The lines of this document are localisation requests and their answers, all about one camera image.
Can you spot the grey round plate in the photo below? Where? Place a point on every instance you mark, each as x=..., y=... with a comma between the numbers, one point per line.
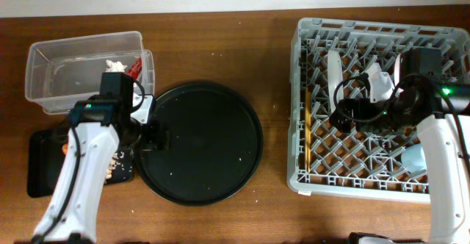
x=334, y=73

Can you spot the black rectangular tray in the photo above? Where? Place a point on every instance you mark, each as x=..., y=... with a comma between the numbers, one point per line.
x=46, y=160

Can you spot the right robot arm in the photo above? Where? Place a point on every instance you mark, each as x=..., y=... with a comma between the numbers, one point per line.
x=416, y=95

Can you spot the light blue cup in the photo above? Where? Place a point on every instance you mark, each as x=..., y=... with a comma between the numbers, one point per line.
x=413, y=158

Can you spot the round black serving tray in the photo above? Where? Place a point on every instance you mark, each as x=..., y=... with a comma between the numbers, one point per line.
x=216, y=144

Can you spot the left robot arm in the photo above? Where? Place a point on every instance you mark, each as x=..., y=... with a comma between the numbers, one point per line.
x=114, y=119

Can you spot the pile of food scraps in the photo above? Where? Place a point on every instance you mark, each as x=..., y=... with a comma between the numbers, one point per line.
x=116, y=171

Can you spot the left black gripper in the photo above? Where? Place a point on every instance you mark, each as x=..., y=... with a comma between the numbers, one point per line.
x=154, y=142

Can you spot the clear plastic bin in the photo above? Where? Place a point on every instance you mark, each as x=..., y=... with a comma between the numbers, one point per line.
x=61, y=72

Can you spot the grey dishwasher rack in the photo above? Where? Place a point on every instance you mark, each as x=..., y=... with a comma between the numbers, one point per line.
x=323, y=160

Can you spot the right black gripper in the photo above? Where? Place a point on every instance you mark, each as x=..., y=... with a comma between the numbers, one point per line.
x=360, y=106

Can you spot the white napkin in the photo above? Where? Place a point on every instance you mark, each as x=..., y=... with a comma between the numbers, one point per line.
x=115, y=66

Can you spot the red snack wrapper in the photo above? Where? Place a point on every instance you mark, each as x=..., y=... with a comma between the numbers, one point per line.
x=135, y=69

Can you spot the orange carrot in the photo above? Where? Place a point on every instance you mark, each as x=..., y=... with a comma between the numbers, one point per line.
x=65, y=148

